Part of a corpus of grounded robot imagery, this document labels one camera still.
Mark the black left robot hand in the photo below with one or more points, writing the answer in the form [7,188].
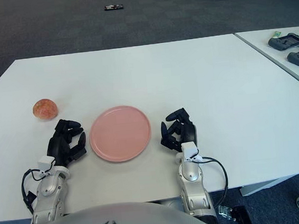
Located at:
[58,147]

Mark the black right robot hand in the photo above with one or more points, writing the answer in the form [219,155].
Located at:
[188,133]

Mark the red yellow apple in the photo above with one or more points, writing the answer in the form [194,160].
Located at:
[45,108]

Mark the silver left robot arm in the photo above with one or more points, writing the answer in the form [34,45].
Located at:
[49,190]

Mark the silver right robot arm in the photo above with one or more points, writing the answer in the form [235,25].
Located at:
[191,176]

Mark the pink round plate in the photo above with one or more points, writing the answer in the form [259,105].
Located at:
[120,133]

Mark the black stand bar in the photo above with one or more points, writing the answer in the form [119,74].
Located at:
[242,218]

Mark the green packet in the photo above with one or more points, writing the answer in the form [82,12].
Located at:
[276,34]

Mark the grey handheld controller with screen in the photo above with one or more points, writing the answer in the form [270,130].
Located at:
[285,42]

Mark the flat black red floor object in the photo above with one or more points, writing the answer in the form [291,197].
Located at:
[114,7]

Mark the metal latch bracket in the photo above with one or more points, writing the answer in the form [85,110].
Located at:
[225,210]

